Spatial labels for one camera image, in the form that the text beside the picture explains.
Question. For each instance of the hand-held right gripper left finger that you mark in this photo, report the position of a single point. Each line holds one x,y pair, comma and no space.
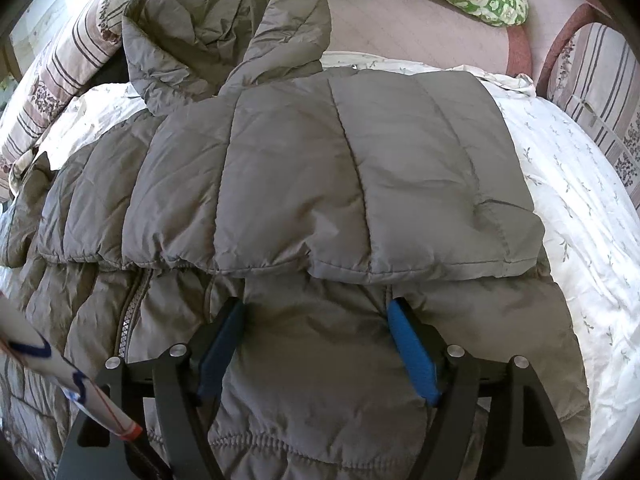
220,355

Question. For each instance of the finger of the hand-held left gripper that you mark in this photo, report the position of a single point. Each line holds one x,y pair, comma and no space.
147,462

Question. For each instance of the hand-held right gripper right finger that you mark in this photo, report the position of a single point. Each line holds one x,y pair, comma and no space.
410,345

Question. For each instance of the grey-brown puffer jacket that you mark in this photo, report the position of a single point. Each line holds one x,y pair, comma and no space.
300,160

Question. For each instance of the white floral quilt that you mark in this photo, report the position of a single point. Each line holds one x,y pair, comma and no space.
575,185

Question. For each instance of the striped floral pillow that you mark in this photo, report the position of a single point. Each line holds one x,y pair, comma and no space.
55,85

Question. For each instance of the striped floral cushion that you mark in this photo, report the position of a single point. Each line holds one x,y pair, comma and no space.
600,85

